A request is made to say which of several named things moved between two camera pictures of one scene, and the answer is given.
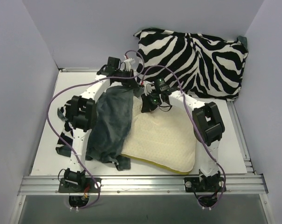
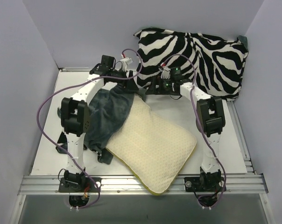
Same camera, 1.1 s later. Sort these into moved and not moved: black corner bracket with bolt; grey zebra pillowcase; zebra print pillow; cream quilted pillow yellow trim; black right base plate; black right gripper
Moved: grey zebra pillowcase; black right gripper; cream quilted pillow yellow trim
Not moved: zebra print pillow; black right base plate; black corner bracket with bolt
